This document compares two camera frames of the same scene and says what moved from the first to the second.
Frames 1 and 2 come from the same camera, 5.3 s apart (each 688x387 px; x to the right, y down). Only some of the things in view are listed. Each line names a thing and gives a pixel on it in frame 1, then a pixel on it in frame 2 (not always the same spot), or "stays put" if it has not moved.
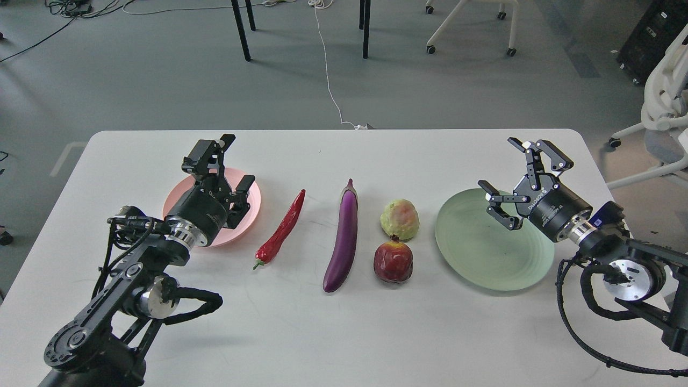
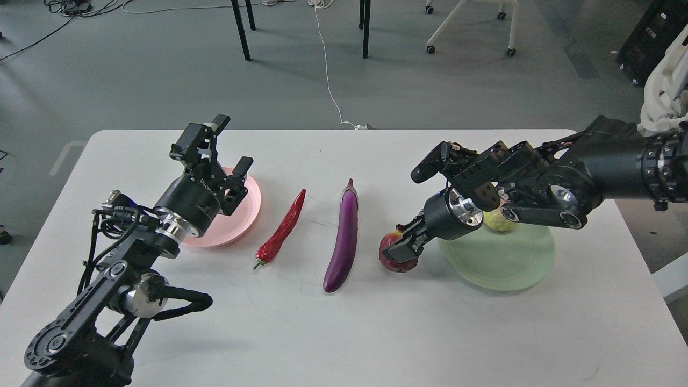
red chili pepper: x=271 y=247 stays put
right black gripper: x=548 y=207 to x=446 y=214
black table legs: x=246 y=52 stays put
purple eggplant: x=339 y=265 stays put
